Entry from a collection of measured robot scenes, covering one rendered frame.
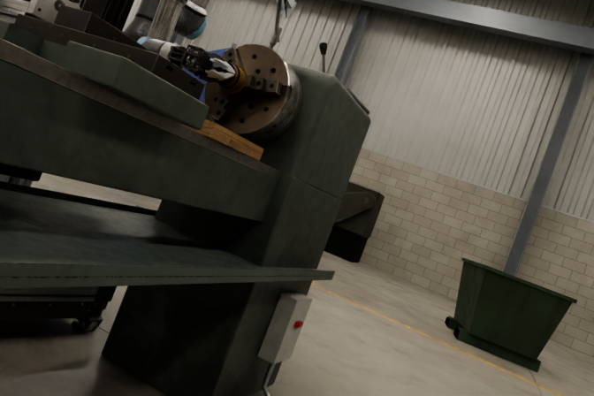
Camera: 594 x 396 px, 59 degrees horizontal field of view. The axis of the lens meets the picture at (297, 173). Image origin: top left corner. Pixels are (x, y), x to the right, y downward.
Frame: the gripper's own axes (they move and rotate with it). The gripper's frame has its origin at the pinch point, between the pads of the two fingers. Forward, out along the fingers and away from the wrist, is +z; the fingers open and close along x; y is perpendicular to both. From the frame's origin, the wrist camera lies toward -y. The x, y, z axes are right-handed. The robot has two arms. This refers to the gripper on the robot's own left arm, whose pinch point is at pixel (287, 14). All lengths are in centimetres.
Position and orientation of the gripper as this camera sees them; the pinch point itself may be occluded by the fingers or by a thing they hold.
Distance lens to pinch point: 169.9
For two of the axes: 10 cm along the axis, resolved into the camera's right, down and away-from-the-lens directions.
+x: 9.4, -0.7, -3.4
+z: 0.1, 9.8, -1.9
